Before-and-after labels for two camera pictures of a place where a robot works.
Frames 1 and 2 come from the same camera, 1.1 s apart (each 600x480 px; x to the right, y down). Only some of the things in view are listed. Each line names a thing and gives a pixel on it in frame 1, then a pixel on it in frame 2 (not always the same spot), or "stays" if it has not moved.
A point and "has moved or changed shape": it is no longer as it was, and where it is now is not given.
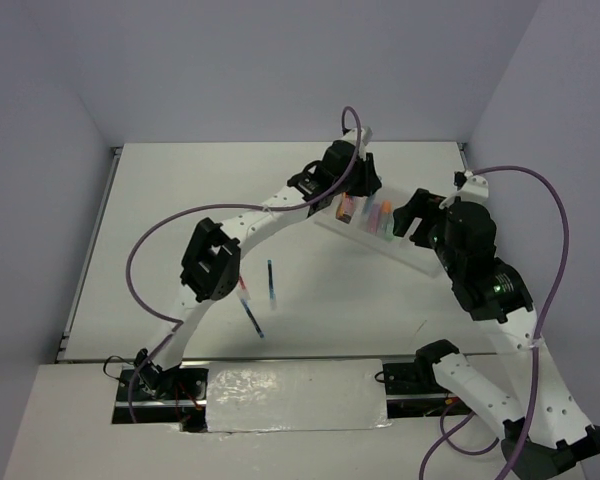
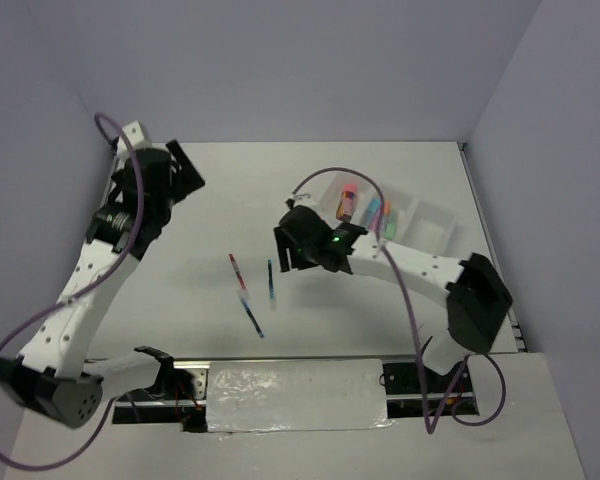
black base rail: [416, 391] stays
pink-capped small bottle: [345, 208] stays
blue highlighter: [365, 211] has moved or changed shape
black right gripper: [424, 204] → [283, 241]
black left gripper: [369, 182] → [193, 181]
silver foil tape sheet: [263, 396] stays
